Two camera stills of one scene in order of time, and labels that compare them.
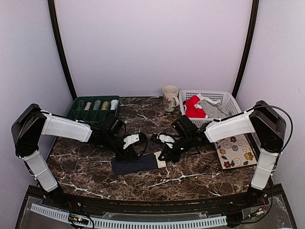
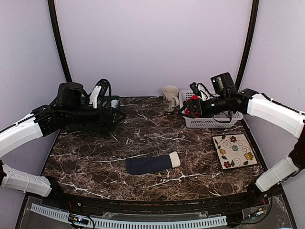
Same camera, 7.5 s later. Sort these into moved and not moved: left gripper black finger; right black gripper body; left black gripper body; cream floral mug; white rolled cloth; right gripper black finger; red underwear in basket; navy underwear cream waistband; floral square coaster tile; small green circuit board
Moved: right gripper black finger; left gripper black finger; navy underwear cream waistband; right black gripper body; left black gripper body
Not moved: red underwear in basket; white rolled cloth; small green circuit board; floral square coaster tile; cream floral mug
